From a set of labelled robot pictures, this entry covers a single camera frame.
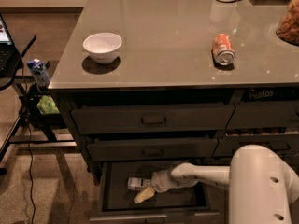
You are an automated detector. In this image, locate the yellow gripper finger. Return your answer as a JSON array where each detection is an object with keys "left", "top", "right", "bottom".
[{"left": 134, "top": 187, "right": 155, "bottom": 203}]

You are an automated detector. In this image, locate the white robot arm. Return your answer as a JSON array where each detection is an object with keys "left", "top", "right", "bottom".
[{"left": 134, "top": 145, "right": 299, "bottom": 224}]

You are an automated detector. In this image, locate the middle left drawer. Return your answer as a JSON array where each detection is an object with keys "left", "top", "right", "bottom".
[{"left": 87, "top": 137, "right": 218, "bottom": 161}]

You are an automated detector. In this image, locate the open bottom drawer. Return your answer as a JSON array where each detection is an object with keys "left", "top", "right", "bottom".
[{"left": 90, "top": 160, "right": 225, "bottom": 224}]

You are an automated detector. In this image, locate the top left drawer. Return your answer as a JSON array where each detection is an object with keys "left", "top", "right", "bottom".
[{"left": 71, "top": 104, "right": 234, "bottom": 134}]

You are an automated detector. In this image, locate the dark drawer cabinet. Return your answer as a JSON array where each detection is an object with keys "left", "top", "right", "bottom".
[{"left": 50, "top": 0, "right": 299, "bottom": 224}]

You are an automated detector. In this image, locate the top right drawer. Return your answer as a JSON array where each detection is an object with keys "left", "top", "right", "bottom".
[{"left": 227, "top": 101, "right": 299, "bottom": 130}]

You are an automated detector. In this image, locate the middle right drawer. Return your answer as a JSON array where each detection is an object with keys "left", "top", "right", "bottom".
[{"left": 213, "top": 134, "right": 299, "bottom": 157}]

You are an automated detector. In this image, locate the green snack bag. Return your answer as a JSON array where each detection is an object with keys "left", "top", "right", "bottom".
[{"left": 37, "top": 95, "right": 59, "bottom": 115}]

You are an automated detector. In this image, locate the black side table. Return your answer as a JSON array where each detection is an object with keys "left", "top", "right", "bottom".
[{"left": 0, "top": 34, "right": 74, "bottom": 161}]

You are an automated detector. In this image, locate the white bowl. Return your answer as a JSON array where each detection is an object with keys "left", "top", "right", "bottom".
[{"left": 83, "top": 33, "right": 122, "bottom": 64}]

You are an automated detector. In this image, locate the orange soda can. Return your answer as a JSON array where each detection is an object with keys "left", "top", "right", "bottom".
[{"left": 212, "top": 34, "right": 235, "bottom": 66}]

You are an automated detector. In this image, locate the black laptop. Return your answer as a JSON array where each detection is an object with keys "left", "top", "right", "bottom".
[{"left": 0, "top": 15, "right": 20, "bottom": 77}]

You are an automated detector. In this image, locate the black cable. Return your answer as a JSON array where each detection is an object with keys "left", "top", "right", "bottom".
[{"left": 18, "top": 56, "right": 36, "bottom": 224}]

